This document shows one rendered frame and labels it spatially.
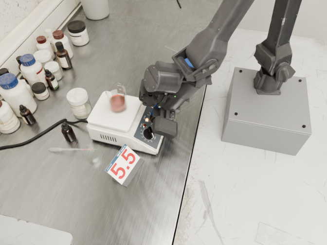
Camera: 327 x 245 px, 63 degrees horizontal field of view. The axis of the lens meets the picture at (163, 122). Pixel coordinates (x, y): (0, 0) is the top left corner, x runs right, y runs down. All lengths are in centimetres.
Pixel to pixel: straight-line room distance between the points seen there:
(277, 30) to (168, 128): 32
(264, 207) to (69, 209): 47
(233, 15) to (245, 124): 30
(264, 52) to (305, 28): 152
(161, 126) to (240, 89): 27
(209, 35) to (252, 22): 160
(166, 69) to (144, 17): 73
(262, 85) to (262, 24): 140
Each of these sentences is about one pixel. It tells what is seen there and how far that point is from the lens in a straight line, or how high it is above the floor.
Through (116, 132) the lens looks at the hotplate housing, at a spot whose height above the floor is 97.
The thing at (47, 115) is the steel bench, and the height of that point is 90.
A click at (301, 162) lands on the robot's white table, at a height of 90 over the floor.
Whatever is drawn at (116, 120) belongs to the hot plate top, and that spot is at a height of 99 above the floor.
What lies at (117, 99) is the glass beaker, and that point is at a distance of 68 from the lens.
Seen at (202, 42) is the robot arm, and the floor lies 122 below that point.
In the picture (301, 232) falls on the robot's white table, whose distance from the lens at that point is 74.
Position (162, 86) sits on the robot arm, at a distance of 55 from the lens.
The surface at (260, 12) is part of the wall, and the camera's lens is 211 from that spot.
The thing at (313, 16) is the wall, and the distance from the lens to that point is 217.
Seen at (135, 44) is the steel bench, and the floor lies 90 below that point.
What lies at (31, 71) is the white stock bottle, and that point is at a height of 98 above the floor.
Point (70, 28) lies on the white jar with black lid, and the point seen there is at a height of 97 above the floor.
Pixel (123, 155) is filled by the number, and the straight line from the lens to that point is 72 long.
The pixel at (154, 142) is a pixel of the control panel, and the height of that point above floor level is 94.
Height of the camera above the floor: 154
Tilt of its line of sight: 52 degrees down
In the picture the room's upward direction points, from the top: straight up
